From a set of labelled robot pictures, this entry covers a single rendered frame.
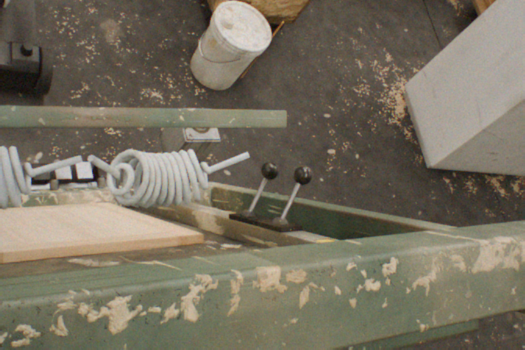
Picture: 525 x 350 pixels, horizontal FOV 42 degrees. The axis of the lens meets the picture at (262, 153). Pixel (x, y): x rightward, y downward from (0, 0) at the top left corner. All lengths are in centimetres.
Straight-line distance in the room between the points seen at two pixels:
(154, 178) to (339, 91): 318
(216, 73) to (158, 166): 259
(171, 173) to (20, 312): 25
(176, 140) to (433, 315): 136
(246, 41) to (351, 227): 187
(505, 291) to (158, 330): 48
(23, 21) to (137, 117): 243
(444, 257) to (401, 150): 309
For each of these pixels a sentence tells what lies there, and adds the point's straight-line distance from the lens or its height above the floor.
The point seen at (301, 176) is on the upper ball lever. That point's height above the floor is 155.
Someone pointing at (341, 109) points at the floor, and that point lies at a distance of 382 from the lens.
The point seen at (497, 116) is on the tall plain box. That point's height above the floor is 58.
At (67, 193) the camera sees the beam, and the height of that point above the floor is 90.
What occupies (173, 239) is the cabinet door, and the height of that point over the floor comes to 137.
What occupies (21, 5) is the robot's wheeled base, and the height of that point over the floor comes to 17.
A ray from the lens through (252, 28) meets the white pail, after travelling 330.
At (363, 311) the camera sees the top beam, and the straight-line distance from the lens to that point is 78.
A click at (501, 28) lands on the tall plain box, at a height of 80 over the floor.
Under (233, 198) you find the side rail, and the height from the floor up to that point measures 100.
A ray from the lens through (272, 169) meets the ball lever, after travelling 141.
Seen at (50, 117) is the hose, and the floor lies 196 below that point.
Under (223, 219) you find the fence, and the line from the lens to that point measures 145.
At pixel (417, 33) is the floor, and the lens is 467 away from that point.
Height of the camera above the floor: 252
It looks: 48 degrees down
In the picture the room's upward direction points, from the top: 43 degrees clockwise
